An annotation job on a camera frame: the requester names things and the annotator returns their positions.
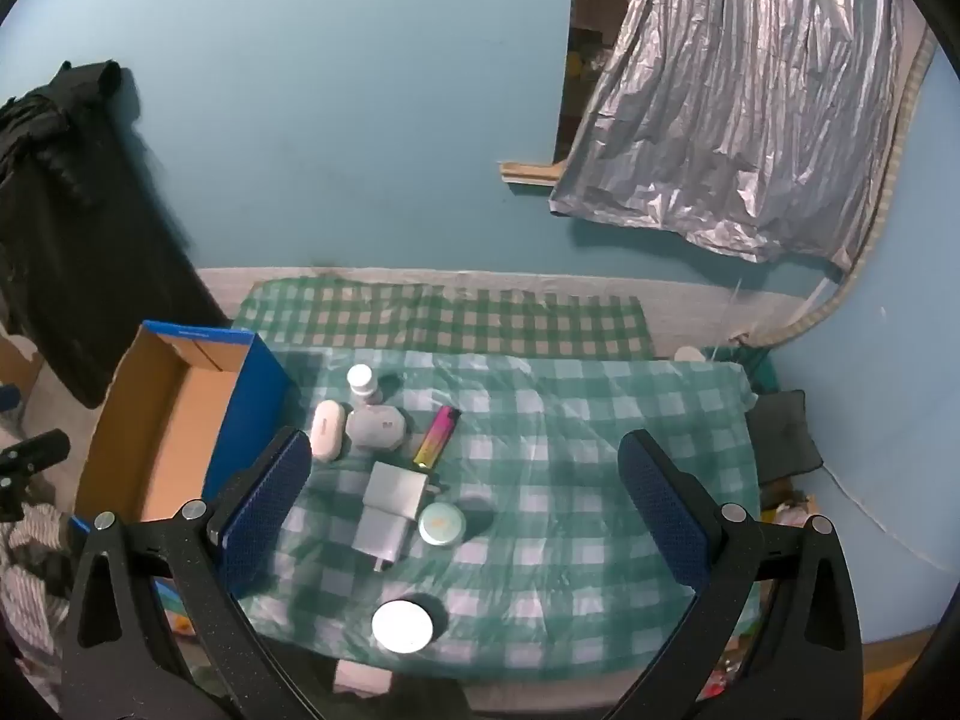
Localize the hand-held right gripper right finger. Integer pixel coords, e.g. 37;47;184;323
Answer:
600;429;863;720

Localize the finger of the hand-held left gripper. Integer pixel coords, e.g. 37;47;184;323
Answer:
0;429;72;477

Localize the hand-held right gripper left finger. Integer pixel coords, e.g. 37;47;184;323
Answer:
64;427;338;720

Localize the white oval case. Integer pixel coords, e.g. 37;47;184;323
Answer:
310;400;346;462

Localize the white charger adapter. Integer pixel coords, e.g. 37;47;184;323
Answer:
352;508;412;573
364;461;446;522

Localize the blue sided cardboard box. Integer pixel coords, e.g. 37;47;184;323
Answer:
71;320;297;608

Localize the white octagonal box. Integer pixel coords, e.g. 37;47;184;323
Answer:
345;403;407;452

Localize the white paper cup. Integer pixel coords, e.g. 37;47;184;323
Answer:
346;364;383;406

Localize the small round teal jar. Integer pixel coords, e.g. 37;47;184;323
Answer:
418;502;467;547

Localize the teal cylindrical can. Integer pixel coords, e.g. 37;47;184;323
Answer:
371;594;437;653

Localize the colourful lighter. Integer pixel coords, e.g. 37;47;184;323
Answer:
412;406;461;468

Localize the striped cloth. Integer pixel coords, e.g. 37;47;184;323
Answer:
0;502;76;661

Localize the brown cardboard piece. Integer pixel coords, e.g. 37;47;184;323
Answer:
0;336;46;392

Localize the plastic covered checked tablecloth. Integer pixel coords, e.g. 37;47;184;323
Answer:
225;349;762;691

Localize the orange snack packet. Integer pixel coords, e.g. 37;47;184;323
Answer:
761;493;818;527

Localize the dark cushion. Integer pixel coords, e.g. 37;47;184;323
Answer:
746;390;824;485

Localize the black jacket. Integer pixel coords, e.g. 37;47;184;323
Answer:
0;58;226;410

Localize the green checked cloth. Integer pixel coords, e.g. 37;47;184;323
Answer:
231;277;655;361

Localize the wooden window ledge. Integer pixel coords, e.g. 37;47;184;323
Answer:
499;160;563;188

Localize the beige ribbed strip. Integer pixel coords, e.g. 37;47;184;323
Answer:
780;22;938;346

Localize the silver foil curtain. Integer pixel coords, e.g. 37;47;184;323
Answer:
550;0;912;271

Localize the white cable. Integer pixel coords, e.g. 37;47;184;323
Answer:
821;465;960;572

